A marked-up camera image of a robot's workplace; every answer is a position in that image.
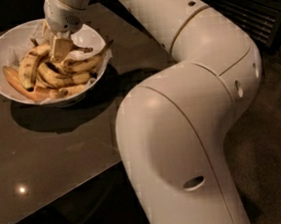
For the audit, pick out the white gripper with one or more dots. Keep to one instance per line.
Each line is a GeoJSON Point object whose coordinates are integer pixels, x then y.
{"type": "Point", "coordinates": [59, 16]}

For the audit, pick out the spotted yellow banana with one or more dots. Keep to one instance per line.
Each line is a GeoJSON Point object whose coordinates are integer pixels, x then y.
{"type": "Point", "coordinates": [29, 65]}

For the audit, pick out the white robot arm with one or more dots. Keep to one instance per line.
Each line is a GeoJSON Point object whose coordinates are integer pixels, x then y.
{"type": "Point", "coordinates": [171, 127]}

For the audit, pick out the spotted banana in middle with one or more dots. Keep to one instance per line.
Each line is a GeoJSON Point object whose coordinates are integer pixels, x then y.
{"type": "Point", "coordinates": [57, 80]}

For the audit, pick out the long banana pointing right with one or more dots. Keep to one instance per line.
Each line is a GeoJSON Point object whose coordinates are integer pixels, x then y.
{"type": "Point", "coordinates": [76, 67]}

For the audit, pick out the banana at bowl bottom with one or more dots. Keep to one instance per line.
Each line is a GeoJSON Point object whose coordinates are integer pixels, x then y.
{"type": "Point", "coordinates": [67, 91]}

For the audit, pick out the orange banana at left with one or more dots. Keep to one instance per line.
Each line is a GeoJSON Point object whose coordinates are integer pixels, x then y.
{"type": "Point", "coordinates": [37, 95]}

